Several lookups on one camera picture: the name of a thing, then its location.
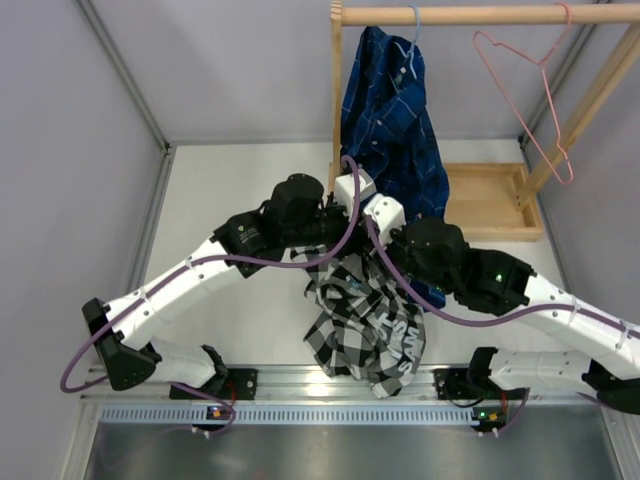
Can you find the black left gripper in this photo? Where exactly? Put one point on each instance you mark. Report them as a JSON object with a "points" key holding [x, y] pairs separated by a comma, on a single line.
{"points": [[343, 219]]}

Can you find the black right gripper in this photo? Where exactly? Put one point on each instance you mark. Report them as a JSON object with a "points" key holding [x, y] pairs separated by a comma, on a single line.
{"points": [[396, 236]]}

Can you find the black white checkered shirt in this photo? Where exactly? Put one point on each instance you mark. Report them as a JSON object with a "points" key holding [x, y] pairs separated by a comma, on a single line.
{"points": [[366, 329]]}

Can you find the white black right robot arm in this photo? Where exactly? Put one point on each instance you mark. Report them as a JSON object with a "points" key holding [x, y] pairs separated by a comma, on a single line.
{"points": [[602, 358]]}

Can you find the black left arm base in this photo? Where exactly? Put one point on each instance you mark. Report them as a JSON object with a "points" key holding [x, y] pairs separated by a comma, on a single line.
{"points": [[239, 384]]}

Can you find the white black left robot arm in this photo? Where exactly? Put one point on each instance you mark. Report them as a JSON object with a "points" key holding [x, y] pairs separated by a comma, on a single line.
{"points": [[297, 214]]}

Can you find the blue plaid shirt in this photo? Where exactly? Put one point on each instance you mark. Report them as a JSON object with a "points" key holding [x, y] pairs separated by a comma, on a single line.
{"points": [[385, 126]]}

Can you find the light blue hanger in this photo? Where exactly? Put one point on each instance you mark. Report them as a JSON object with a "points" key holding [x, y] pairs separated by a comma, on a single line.
{"points": [[414, 40]]}

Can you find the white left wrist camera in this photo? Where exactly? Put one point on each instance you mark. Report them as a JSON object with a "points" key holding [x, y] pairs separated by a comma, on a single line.
{"points": [[346, 186]]}

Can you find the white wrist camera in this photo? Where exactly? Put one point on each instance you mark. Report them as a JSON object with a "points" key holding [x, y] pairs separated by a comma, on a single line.
{"points": [[346, 186], [387, 214]]}

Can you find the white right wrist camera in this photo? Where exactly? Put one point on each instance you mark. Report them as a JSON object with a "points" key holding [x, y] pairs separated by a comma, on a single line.
{"points": [[387, 214]]}

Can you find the aluminium mounting rail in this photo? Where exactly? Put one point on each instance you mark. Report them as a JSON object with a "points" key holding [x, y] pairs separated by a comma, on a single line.
{"points": [[291, 383]]}

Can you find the slotted grey cable duct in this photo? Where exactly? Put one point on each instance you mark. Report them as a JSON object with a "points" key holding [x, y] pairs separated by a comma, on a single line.
{"points": [[378, 415]]}

